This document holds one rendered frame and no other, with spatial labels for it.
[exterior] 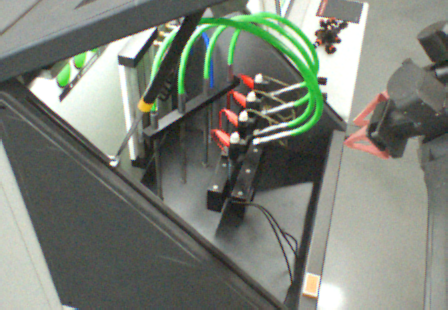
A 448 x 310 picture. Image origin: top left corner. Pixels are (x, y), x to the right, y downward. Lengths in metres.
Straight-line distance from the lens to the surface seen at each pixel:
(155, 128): 1.23
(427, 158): 0.75
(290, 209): 1.43
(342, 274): 2.35
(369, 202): 2.63
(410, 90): 0.74
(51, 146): 0.86
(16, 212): 1.07
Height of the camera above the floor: 1.93
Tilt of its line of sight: 44 degrees down
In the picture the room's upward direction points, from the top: 3 degrees clockwise
